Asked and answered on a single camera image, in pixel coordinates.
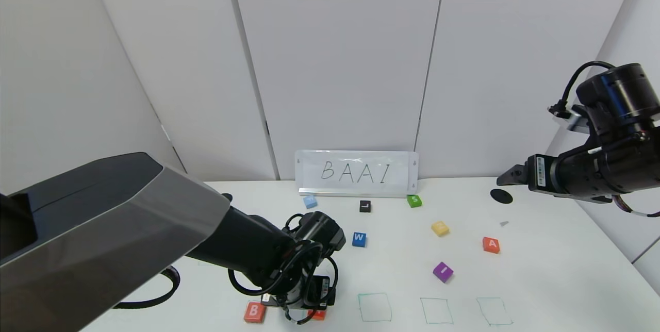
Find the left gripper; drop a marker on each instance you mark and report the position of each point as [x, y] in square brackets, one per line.
[320, 291]

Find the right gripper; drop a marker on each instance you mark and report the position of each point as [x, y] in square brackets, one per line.
[540, 171]

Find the orange letter A block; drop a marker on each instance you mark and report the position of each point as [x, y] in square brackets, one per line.
[491, 245]
[317, 315]

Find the orange letter B block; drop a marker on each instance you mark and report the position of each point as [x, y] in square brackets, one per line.
[254, 312]

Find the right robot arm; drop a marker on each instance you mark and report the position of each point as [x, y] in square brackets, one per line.
[613, 167]

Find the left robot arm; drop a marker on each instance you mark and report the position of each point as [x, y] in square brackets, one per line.
[103, 229]

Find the white sign reading BAAI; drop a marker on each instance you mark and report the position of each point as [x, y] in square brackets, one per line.
[356, 172]

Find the blue letter W block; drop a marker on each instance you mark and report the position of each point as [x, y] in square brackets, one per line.
[359, 239]

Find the light blue letter block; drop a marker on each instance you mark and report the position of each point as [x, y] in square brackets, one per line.
[310, 201]

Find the yellow letter block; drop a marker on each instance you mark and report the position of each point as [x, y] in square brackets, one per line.
[440, 228]

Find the black letter L block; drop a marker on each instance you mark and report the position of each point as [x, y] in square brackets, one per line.
[365, 206]

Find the green letter S block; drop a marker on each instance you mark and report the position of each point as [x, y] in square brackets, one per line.
[414, 201]

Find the purple letter I block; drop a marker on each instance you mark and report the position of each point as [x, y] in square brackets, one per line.
[443, 272]

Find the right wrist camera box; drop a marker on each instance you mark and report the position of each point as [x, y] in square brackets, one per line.
[570, 118]

